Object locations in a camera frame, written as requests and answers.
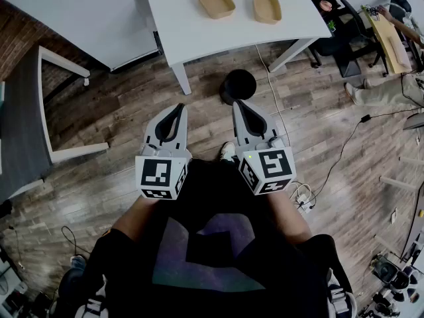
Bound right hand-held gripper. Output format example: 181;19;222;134
231;99;297;196

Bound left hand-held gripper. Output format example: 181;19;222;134
134;103;193;201

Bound black round bin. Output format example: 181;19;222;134
220;68;258;106

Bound tan tray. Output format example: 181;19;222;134
252;0;283;25
197;0;237;20

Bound person's left forearm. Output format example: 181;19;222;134
111;193;173;245

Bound person's right forearm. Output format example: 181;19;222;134
264;189;314;245

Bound person's white shoe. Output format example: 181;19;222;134
220;141;237;162

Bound person's black trousers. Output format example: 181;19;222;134
187;158;262;211

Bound white power strip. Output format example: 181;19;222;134
295;191;315;213

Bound white table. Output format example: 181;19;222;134
142;0;333;95

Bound black side table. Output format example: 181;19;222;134
311;0;348;42

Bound black wheeled chair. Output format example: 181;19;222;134
309;0;390;79

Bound light wooden desk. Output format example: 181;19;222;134
360;4;413;76

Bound pale wooden block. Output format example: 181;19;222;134
388;36;411;68

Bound person's black printed shirt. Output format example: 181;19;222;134
84;210;354;318

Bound black electronic equipment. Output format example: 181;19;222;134
359;250;424;318

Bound white power cable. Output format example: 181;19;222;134
254;44;292;147

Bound black power adapter cable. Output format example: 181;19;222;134
311;107;424;198

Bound dark grey desk white frame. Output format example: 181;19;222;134
0;44;110;205

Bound white metal frame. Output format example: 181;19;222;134
379;156;424;191

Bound grey shoulder strap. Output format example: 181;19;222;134
326;268;358;318
75;298;107;318

